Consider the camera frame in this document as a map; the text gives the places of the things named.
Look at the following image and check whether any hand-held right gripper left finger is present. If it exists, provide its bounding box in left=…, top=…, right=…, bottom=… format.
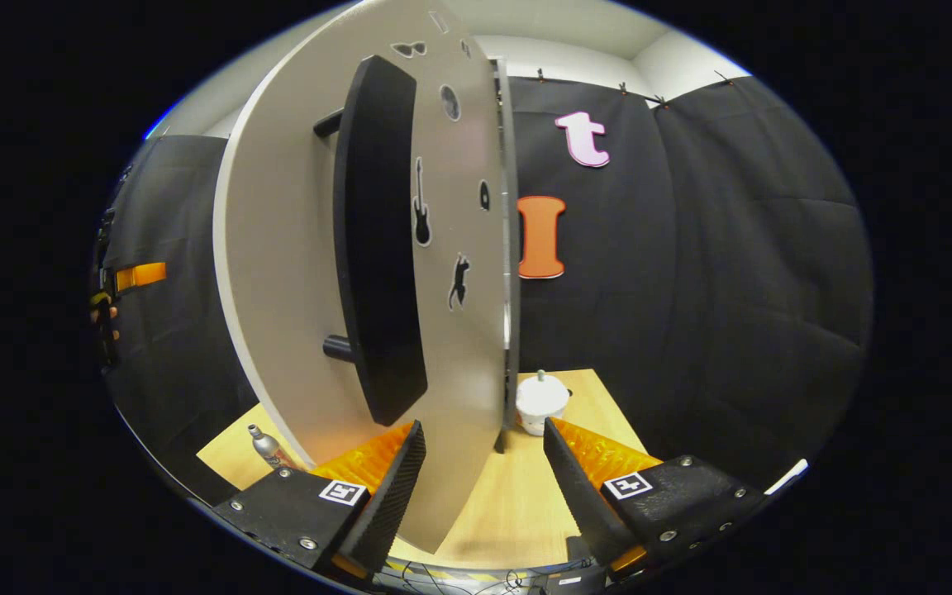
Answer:
left=212, top=420, right=427, bottom=579

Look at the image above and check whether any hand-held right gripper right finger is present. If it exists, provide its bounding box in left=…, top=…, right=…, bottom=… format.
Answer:
left=542, top=417, right=774, bottom=575

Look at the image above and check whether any silver bottle with pink label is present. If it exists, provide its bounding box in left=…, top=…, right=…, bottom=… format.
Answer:
left=247, top=424, right=285, bottom=470

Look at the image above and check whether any beige cabinet door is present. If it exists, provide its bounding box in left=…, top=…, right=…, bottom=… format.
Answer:
left=213, top=0, right=520, bottom=555

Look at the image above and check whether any black door handle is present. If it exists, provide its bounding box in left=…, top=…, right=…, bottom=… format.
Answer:
left=313, top=55, right=429, bottom=427

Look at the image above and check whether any dark grey cabinet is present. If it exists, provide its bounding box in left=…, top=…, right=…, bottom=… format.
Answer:
left=488, top=56, right=523, bottom=455

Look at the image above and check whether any white round container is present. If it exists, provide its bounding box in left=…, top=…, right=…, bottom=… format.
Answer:
left=515, top=369, right=571, bottom=437

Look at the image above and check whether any black backdrop cloth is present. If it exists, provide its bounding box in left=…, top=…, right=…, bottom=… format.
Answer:
left=100, top=70, right=873, bottom=507

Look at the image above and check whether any row of cloth clips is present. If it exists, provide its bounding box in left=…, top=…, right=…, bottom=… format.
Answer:
left=534, top=68, right=738, bottom=109

